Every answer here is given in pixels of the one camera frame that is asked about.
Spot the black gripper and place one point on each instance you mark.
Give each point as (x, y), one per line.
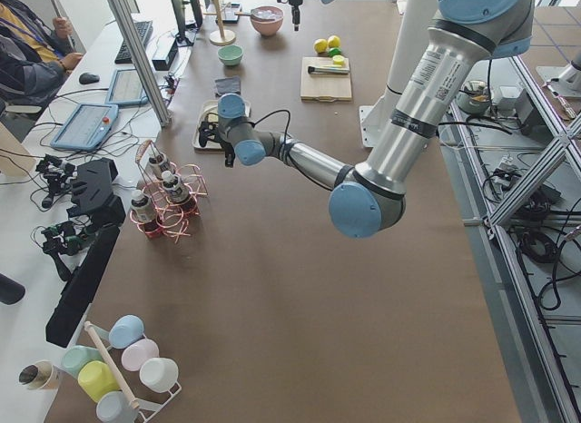
(225, 147)
(296, 2)

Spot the white round plate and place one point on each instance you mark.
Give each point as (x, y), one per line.
(209, 112)

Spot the cream rabbit tray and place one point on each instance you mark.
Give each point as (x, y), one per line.
(195, 140)

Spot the pink bowl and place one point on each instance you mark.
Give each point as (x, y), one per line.
(268, 28)

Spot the steel ladle in bowl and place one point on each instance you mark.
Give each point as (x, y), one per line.
(264, 15)

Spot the yellow lemon lower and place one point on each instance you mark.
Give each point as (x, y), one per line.
(320, 46)

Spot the yellow lemon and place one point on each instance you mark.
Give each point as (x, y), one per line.
(320, 46)
(333, 41)

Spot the yellow lemon upper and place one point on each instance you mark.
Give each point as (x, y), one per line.
(333, 41)

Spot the green lime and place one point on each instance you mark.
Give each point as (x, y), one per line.
(334, 51)

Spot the steel cylinder black tip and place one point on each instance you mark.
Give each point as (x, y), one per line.
(312, 69)

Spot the half lemon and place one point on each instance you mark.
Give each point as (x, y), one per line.
(338, 60)

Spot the tea bottle two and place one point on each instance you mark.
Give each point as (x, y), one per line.
(175, 189)

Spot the tea bottle one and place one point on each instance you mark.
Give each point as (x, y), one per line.
(159, 164)

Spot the wooden cutting board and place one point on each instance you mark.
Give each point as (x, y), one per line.
(323, 87)

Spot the grey folded cloth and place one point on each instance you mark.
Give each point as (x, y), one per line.
(226, 85)

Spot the green bowl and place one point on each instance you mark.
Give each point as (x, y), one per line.
(230, 55)

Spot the wooden mug tree stand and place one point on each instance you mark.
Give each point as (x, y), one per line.
(222, 36)

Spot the tea bottle three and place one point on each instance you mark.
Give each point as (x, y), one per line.
(144, 210)

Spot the black monitor stand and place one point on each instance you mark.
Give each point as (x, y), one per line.
(188, 17)

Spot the blue teach pendant far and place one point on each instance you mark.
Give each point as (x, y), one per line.
(126, 89)

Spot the blue teach pendant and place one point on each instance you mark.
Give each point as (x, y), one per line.
(86, 127)
(126, 89)

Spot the black long device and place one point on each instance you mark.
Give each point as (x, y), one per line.
(80, 257)

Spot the blue teach pendant near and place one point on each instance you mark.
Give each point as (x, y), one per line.
(86, 127)

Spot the black computer mouse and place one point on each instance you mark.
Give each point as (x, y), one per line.
(88, 78)

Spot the seated person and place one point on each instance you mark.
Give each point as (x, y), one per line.
(36, 58)

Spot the pink cup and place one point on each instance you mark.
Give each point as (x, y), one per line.
(135, 355)

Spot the white cup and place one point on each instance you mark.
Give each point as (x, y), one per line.
(159, 374)

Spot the mint green cup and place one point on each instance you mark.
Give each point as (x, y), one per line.
(77, 357)

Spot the yellow cup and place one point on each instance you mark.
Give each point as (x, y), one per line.
(96, 380)

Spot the white cup rack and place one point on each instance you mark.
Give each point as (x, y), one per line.
(148, 403)

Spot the grey blue cup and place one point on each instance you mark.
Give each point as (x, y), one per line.
(114, 408)

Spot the paper cup metal inside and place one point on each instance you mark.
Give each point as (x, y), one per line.
(41, 375)

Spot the copper wire bottle rack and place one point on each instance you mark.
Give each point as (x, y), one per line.
(172, 219)

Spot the aluminium frame post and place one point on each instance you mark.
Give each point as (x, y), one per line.
(123, 16)

